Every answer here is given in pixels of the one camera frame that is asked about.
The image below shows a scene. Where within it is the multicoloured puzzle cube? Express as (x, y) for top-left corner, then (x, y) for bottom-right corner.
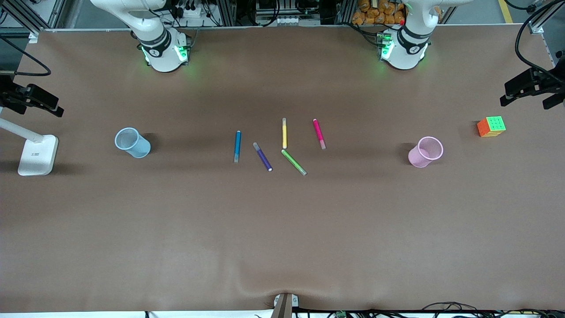
(477, 116), (507, 138)

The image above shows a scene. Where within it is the looped black floor cable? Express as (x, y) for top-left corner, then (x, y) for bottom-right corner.
(422, 302), (479, 315)

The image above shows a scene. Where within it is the white power strip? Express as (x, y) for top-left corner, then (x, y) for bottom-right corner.
(170, 0), (208, 19)

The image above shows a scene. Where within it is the bag of orange items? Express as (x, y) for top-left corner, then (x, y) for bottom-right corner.
(352, 0), (406, 26)

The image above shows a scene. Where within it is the brown table cover mat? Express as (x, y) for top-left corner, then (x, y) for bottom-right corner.
(0, 24), (565, 313)

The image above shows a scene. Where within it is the green marker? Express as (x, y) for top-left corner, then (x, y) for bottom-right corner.
(281, 149), (308, 176)

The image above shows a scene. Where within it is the light blue plastic cup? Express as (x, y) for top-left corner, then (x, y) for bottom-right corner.
(115, 127), (151, 159)

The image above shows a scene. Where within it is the aluminium frame strut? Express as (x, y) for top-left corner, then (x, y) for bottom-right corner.
(0, 0), (67, 34)
(527, 0), (565, 35)

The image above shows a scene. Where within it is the aluminium equipment rack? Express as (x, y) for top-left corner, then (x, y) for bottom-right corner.
(207, 0), (354, 26)

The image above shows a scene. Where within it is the pink plastic cup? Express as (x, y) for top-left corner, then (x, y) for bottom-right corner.
(408, 136), (444, 168)

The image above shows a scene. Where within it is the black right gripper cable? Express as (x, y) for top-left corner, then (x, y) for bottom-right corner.
(0, 35), (52, 76)

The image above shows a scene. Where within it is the purple marker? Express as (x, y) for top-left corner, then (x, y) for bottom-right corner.
(252, 142), (273, 172)

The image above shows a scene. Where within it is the pink marker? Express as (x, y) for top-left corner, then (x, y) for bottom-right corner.
(313, 118), (327, 150)

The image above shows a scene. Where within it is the metal table clamp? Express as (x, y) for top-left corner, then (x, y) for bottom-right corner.
(270, 293), (299, 318)

